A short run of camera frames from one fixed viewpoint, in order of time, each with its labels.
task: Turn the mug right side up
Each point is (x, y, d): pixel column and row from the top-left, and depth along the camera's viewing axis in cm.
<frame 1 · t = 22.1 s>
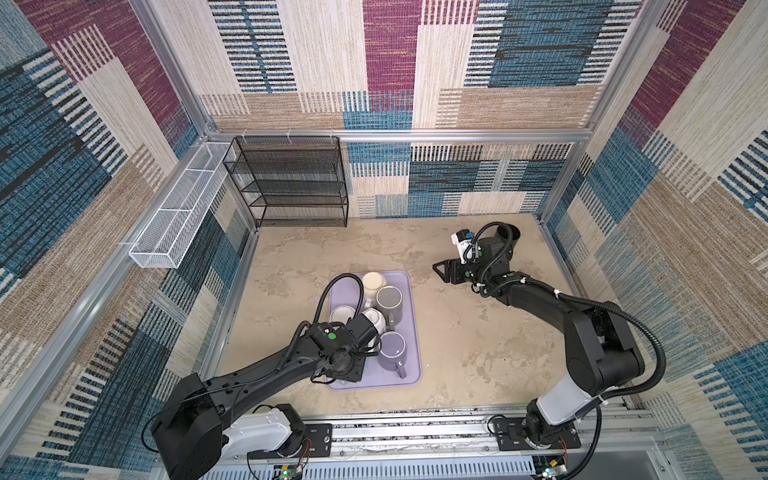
left hand: (354, 368, 79), fingers open
right hand: (442, 267, 91), fingers open
lavender plastic tray: (342, 293, 100), point 2 cm above the table
cream speckled mug: (372, 282, 94), point 10 cm above the table
grey ceramic mug: (389, 303, 87), point 12 cm above the table
purple ceramic mug: (392, 352, 81), point 9 cm above the table

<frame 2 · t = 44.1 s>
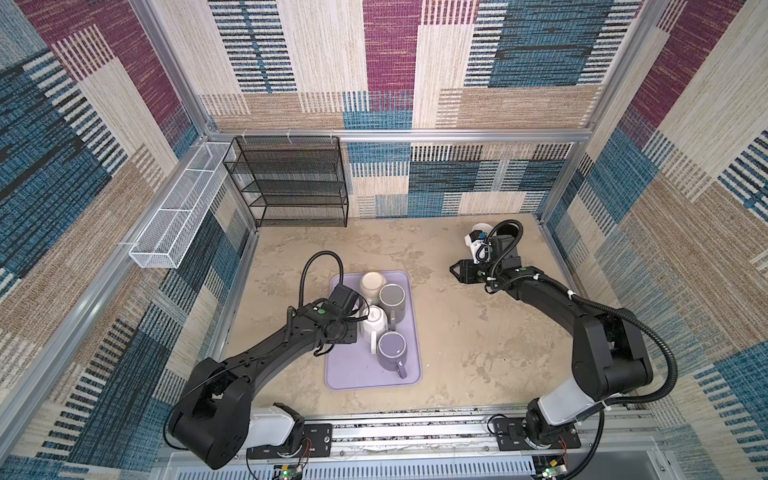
left hand: (347, 327, 86), fingers open
right hand: (457, 271, 91), fingers open
the named things where they were.

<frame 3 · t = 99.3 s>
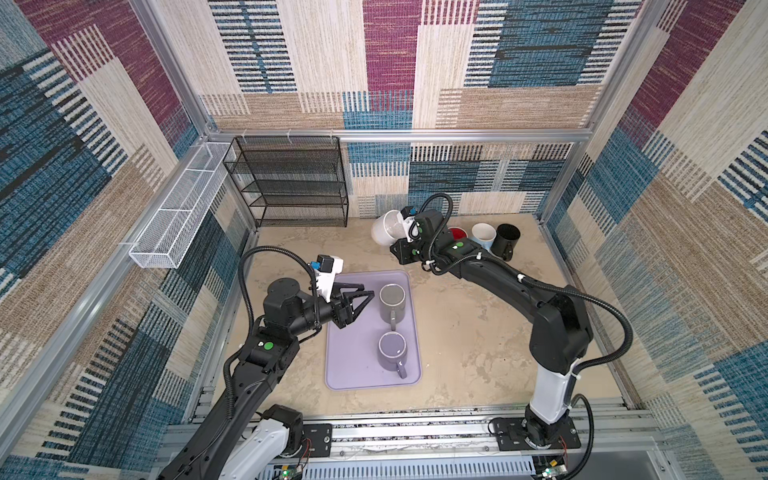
left hand: (368, 289, 67), fingers open
right hand: (394, 250, 86), fingers closed
cream speckled mug: (384, 231, 83), point 28 cm above the table
black ceramic mug: (505, 239, 107), point 8 cm above the table
the other named things where they were.

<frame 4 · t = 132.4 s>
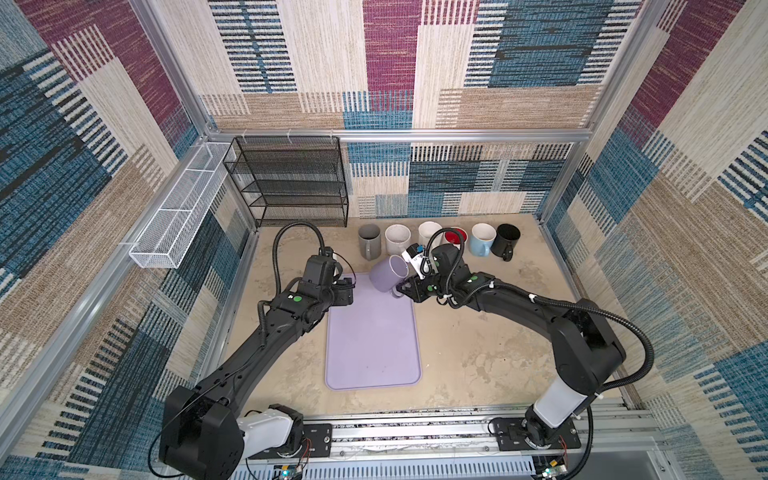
left hand: (341, 281, 83), fingers open
right hand: (401, 289, 86), fingers closed
cream speckled mug: (397, 237, 109), point 7 cm above the table
grey ceramic mug: (369, 241, 104), point 10 cm above the table
purple ceramic mug: (387, 274, 83), point 20 cm above the table
the other named things where they were.

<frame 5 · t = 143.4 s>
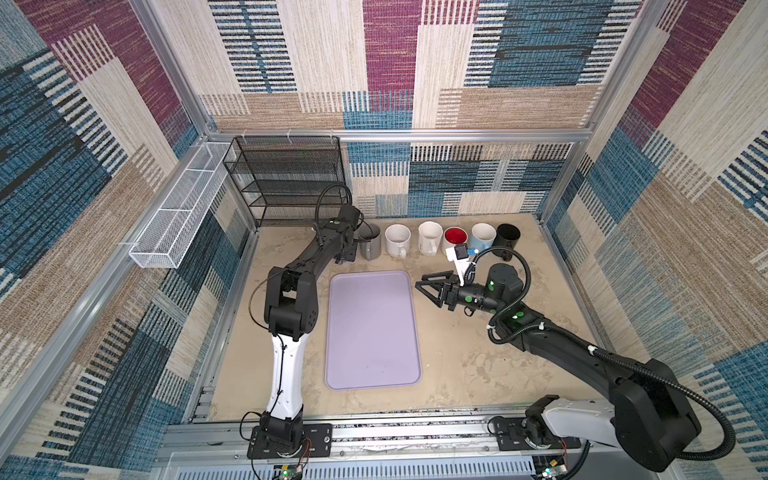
left hand: (341, 247, 101), fingers open
right hand: (420, 286, 74), fingers open
